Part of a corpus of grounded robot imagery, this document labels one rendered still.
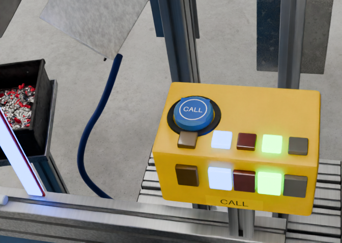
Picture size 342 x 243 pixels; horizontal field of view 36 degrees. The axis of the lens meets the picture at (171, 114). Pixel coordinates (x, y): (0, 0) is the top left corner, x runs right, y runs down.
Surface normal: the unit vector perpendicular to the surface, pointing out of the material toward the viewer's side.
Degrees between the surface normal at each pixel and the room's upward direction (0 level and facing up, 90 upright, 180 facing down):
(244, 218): 90
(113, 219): 0
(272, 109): 0
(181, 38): 90
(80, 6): 55
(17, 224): 90
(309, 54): 90
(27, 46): 0
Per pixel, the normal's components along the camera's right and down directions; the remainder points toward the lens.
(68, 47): -0.12, -0.66
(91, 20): 0.26, 0.15
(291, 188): -0.20, 0.74
